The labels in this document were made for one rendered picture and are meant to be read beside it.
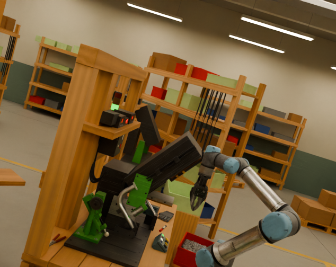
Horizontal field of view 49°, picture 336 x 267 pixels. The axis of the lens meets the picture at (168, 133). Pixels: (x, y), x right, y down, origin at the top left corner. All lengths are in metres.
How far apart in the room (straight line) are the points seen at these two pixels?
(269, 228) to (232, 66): 9.79
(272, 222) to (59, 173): 1.01
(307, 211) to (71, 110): 6.81
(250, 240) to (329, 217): 6.63
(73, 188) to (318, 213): 6.53
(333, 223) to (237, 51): 5.65
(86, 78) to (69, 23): 10.24
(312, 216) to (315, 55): 5.42
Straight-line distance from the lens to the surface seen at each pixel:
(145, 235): 2.49
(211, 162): 1.88
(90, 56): 1.74
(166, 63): 6.12
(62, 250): 2.11
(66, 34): 11.95
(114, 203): 2.44
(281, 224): 1.69
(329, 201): 8.70
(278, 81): 11.52
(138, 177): 2.41
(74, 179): 2.23
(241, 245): 1.81
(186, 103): 5.48
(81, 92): 1.75
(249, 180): 1.91
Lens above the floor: 1.87
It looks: 7 degrees down
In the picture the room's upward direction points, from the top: 17 degrees clockwise
